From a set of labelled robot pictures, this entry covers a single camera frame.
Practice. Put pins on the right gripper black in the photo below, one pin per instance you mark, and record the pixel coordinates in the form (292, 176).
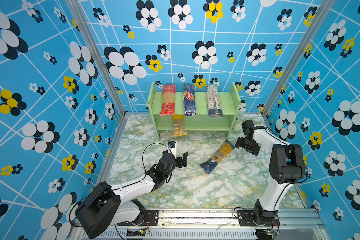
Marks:
(254, 150)

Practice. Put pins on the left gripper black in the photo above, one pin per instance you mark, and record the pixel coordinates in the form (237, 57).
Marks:
(180, 164)

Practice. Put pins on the blue clear spaghetti bag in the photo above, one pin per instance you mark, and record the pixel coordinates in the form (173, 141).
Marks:
(217, 157)

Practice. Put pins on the yellow spaghetti bag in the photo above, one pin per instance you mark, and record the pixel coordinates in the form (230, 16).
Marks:
(179, 130)

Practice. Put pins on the clear white label spaghetti bag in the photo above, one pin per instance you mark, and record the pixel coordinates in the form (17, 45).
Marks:
(214, 102)

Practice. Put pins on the blue Barilla spaghetti box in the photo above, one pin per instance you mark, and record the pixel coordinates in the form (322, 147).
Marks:
(189, 100)

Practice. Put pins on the red spaghetti bag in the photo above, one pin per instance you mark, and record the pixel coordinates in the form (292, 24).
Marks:
(168, 100)

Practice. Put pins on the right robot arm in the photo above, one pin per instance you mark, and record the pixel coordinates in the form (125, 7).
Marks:
(286, 168)

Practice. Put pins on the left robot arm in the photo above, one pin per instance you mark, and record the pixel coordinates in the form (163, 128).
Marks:
(110, 205)

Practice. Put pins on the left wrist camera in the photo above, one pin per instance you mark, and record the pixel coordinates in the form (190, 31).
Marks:
(173, 147)

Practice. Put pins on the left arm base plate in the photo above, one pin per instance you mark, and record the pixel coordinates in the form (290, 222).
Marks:
(150, 218)

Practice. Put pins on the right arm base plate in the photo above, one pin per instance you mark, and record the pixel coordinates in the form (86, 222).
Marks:
(258, 219)

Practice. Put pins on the aluminium front rail frame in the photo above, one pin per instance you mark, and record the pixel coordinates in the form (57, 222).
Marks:
(223, 224)

